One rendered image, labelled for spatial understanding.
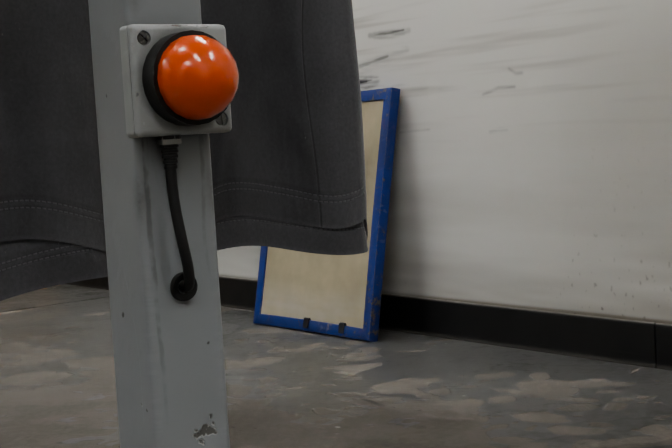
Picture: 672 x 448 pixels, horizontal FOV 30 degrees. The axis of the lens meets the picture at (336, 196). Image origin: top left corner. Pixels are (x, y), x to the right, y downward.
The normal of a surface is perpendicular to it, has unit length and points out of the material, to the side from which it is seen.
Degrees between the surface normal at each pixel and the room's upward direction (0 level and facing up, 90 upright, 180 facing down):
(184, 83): 99
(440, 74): 90
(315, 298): 77
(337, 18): 88
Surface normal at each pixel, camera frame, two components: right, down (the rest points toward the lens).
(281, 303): -0.79, -0.14
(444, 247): -0.80, 0.08
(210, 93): 0.43, 0.50
